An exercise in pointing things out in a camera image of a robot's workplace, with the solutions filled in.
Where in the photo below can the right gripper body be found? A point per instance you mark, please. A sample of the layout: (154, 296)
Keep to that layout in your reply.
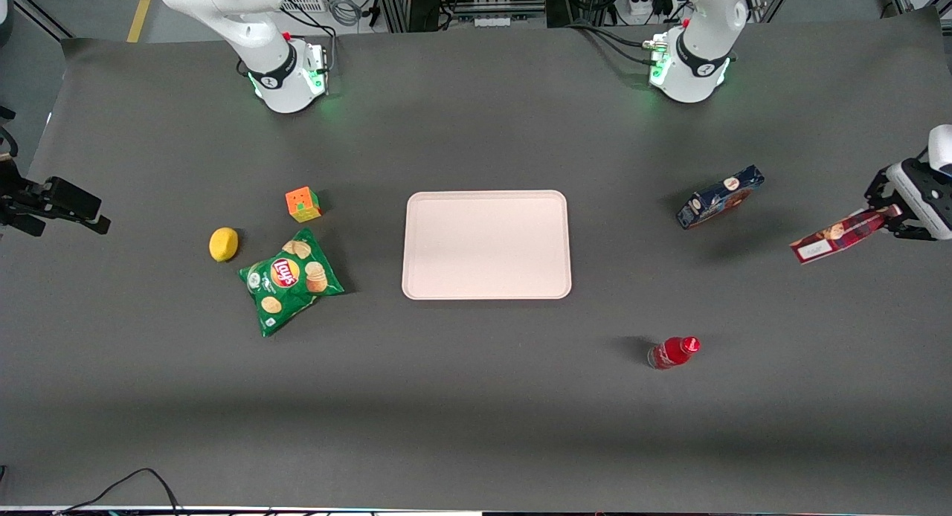
(22, 201)

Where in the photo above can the red cookie box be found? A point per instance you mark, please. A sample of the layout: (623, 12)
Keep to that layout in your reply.
(837, 237)

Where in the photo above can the blue cookie box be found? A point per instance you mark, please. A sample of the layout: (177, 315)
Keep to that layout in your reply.
(720, 197)

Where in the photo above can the pale pink plastic tray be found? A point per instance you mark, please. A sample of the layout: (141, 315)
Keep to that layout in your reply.
(486, 244)

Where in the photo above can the yellow lemon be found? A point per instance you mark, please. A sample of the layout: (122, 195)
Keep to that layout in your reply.
(223, 244)

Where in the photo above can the green Lay's chips bag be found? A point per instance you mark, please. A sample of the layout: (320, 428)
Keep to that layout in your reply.
(291, 282)

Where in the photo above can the orange green puzzle cube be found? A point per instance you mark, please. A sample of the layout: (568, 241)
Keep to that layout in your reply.
(303, 204)

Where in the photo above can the red drink bottle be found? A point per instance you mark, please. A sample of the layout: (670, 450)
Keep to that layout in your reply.
(673, 352)

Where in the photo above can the white power strip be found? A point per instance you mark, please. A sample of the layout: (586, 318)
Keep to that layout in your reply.
(645, 4)

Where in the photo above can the dark grey table mat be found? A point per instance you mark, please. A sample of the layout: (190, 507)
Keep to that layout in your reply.
(476, 397)

